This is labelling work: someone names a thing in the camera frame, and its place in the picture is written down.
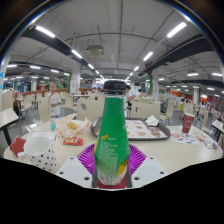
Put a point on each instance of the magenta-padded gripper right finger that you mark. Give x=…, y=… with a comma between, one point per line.
x=148, y=170

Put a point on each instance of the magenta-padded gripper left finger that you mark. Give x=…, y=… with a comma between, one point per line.
x=75, y=170

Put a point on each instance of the green drink bottle black cap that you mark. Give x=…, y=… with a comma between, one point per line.
x=111, y=140

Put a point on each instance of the red ketchup packet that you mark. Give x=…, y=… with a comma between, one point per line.
x=73, y=142

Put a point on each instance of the white polka dot mug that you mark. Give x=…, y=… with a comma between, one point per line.
x=41, y=155

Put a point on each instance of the dark food tray paper liner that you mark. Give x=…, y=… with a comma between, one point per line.
x=140, y=130

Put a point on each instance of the paper bag with fries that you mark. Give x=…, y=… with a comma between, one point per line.
x=71, y=126

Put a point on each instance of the printed paper flyer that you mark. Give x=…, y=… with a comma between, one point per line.
x=183, y=138

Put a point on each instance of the white paper sheet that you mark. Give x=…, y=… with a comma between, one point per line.
x=41, y=135

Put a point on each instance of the crumpled white napkin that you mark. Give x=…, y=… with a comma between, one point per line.
x=152, y=120

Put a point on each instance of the small clear sanitizer bottle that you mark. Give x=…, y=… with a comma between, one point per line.
x=53, y=125

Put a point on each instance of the beige chair with hole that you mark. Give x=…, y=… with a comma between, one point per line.
x=91, y=109
x=148, y=110

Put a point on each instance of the red paper cup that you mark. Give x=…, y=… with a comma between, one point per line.
x=187, y=124

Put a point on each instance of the red paper packet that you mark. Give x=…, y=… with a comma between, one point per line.
x=17, y=146

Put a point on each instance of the clear plastic bag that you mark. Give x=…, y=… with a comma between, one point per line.
x=209, y=144

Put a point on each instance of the group of beige chairs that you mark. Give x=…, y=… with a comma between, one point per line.
x=43, y=108

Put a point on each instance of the person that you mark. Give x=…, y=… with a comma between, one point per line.
x=54, y=101
x=129, y=96

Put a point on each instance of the red and white leaflet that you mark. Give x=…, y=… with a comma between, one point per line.
x=218, y=146

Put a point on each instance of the beige side table black leg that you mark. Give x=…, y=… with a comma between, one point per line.
x=218, y=126
x=7, y=117

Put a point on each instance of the ceiling air conditioner unit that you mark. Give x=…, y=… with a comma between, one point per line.
x=95, y=50

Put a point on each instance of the group of ceiling lights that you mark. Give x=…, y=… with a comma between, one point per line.
x=176, y=29

